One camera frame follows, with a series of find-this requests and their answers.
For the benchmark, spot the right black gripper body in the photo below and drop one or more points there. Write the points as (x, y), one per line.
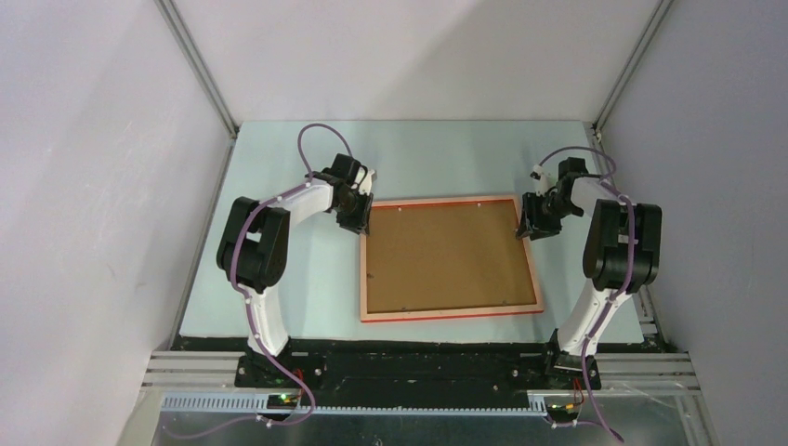
(550, 212)

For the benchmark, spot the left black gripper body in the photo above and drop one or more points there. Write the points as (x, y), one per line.
(349, 216)

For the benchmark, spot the brown backing board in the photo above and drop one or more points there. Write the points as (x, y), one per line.
(449, 258)

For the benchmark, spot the red wooden picture frame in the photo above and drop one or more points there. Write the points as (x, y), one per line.
(449, 314)

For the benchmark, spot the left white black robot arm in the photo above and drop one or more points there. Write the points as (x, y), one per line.
(254, 245)

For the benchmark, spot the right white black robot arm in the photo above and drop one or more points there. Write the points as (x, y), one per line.
(621, 254)

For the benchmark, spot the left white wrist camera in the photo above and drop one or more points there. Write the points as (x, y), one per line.
(364, 180)

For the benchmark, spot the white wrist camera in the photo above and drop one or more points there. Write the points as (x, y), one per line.
(364, 180)
(545, 182)

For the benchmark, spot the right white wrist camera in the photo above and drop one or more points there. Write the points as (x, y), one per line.
(545, 182)

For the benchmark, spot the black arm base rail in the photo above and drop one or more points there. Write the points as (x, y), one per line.
(400, 374)

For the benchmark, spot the grey slotted cable duct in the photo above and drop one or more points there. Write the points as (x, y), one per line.
(268, 404)

